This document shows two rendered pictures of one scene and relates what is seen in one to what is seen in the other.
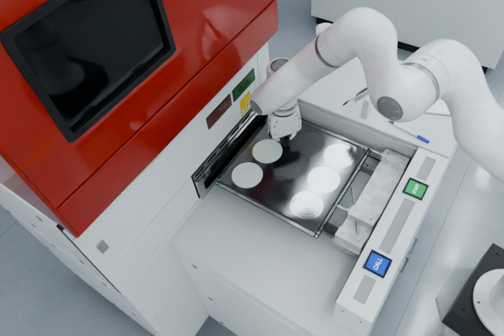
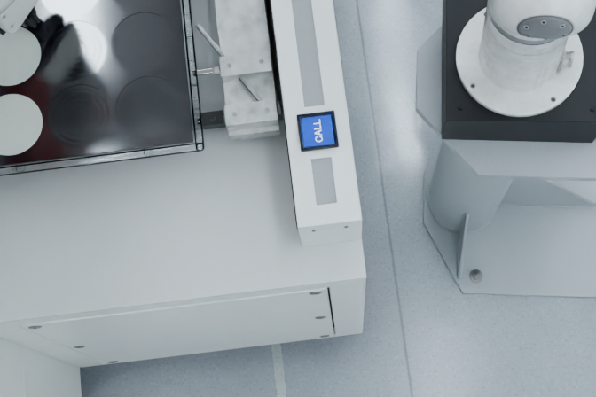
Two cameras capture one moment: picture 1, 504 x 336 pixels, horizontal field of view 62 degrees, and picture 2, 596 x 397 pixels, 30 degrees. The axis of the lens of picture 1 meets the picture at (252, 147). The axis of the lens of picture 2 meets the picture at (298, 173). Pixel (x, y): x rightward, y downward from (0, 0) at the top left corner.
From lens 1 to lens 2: 53 cm
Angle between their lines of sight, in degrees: 28
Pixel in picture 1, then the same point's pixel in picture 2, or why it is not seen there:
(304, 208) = (151, 115)
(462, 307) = (457, 106)
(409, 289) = (359, 80)
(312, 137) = not seen: outside the picture
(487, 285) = (470, 52)
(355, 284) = (307, 183)
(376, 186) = not seen: outside the picture
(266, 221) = (99, 175)
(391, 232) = (306, 68)
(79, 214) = not seen: outside the picture
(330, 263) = (244, 168)
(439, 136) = not seen: outside the picture
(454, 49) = not seen: outside the picture
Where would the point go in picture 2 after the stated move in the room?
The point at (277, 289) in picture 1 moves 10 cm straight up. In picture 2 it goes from (197, 264) to (187, 252)
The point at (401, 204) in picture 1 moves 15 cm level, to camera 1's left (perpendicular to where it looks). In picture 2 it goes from (293, 10) to (224, 79)
